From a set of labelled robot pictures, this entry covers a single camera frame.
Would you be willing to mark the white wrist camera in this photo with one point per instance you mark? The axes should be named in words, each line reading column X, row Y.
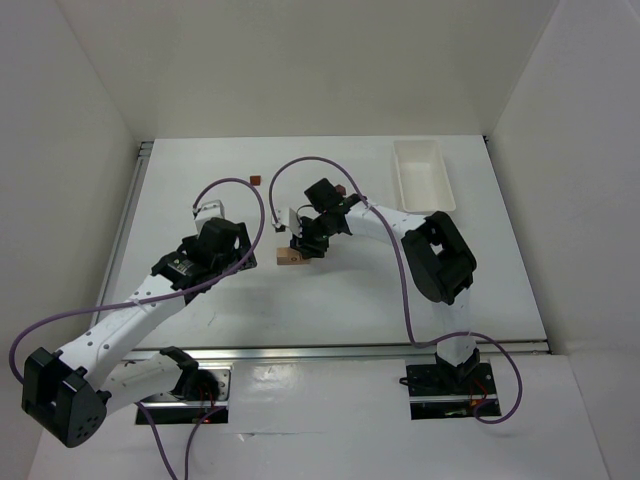
column 287, row 220
column 209, row 210

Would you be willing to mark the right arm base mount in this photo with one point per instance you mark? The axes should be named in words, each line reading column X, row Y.
column 430, row 398

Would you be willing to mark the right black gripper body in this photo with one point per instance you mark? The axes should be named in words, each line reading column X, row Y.
column 307, row 245

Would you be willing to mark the aluminium front rail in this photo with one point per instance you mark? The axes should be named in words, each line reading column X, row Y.
column 296, row 353

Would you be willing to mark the long light wood block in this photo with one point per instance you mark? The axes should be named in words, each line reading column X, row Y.
column 308, row 261

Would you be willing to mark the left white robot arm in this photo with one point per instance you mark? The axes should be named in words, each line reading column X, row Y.
column 72, row 390

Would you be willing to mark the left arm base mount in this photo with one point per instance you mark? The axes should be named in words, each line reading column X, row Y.
column 200, row 395

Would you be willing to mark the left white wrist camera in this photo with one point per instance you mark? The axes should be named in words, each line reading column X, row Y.
column 209, row 210

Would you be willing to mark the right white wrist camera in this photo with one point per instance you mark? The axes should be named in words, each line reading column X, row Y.
column 287, row 220

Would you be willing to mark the white plastic bin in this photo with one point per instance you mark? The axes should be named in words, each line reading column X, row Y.
column 421, row 181

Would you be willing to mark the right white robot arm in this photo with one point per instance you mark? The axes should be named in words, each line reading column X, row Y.
column 429, row 248

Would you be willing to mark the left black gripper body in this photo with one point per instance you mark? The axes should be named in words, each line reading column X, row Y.
column 245, row 248

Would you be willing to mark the aluminium left rail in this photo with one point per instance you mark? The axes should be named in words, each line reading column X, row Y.
column 116, row 256

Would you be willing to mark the aluminium rail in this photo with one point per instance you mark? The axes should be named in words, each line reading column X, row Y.
column 296, row 353
column 116, row 256

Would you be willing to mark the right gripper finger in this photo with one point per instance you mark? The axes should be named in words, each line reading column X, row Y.
column 297, row 244
column 312, row 252

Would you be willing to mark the light wood cube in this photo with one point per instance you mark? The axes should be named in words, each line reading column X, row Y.
column 284, row 256

